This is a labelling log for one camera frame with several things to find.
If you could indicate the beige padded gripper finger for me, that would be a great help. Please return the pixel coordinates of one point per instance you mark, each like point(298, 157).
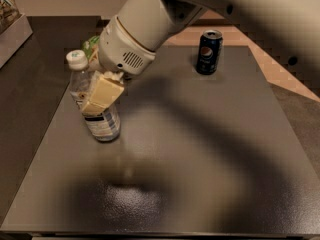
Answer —
point(104, 90)

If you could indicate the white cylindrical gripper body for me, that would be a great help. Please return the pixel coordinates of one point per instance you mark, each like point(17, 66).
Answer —
point(122, 50)

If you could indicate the clear plastic tea bottle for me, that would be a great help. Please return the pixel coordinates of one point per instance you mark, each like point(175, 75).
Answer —
point(104, 127)

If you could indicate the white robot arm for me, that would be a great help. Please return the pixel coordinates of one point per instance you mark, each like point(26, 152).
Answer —
point(288, 30)

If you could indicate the green snack bag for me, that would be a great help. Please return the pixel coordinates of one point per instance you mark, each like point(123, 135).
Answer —
point(90, 48)

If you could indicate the black Pepsi can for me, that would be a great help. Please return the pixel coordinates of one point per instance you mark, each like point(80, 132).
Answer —
point(209, 51)

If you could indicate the grey box with items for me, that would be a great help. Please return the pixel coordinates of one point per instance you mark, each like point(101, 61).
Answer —
point(15, 29)

